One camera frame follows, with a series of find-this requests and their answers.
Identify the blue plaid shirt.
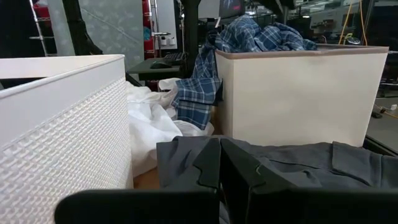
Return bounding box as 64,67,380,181
171,14,318,131

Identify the dark grey shirt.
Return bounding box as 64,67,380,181
155,135,398,224

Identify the dark computer monitor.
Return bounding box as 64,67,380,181
219,0,246,19

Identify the black keyboard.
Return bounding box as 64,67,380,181
163,52,187,66

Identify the black slanted frame strut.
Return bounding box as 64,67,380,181
62,0,103,56

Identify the yellow hanging cable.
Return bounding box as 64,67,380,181
338,0,354,45
359,0,368,47

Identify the dark desk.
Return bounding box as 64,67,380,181
127,57,187,82

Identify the red cabinet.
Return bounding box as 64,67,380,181
142,0,155,60

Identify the black computer mouse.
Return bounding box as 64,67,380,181
150,61,172,70

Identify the grey partition panel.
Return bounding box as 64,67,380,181
77,0,144,71

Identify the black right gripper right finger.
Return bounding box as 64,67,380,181
220,138,398,224

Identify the beige fabric bin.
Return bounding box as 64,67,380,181
214,43,389,147

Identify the white cloth garment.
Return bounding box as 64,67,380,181
126,77,215,178

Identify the black vertical pillar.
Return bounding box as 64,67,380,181
180,0,200,78

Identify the white textured plastic basket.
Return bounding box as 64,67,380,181
0,54,134,224

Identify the metal wire rack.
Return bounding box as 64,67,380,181
29,0,57,57

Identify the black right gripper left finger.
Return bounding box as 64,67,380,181
54,138,221,224

